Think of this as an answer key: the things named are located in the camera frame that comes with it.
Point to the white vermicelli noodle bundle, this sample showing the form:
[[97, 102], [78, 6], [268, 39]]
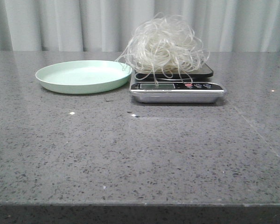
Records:
[[164, 44]]

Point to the silver black kitchen scale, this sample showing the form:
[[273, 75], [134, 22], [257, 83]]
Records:
[[175, 88]]

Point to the light green round plate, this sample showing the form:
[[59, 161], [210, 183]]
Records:
[[84, 76]]

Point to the white pleated curtain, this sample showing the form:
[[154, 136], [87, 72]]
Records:
[[107, 25]]

